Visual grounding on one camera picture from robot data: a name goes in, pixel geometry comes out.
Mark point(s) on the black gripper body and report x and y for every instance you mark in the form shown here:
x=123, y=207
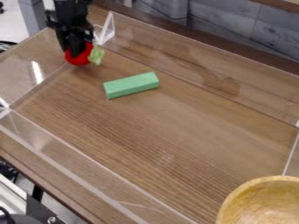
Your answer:
x=69, y=22

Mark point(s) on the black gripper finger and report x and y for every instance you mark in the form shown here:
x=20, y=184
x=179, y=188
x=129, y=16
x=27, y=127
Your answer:
x=63, y=39
x=77, y=40

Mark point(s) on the red plush fruit green stem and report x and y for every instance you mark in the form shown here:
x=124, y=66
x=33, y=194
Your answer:
x=91, y=55

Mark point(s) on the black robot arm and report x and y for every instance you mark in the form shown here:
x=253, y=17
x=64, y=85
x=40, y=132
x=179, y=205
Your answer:
x=71, y=5

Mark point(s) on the grey table leg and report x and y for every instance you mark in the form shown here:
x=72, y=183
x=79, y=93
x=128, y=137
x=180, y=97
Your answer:
x=33, y=15

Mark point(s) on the green rectangular block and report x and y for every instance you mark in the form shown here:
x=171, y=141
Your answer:
x=131, y=85

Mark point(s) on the black metal base device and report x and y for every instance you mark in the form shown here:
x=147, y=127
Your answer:
x=33, y=214

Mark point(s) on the wooden bowl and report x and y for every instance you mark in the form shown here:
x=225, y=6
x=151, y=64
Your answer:
x=265, y=200

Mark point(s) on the clear acrylic corner bracket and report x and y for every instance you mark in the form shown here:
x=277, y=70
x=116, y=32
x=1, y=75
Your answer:
x=104, y=32

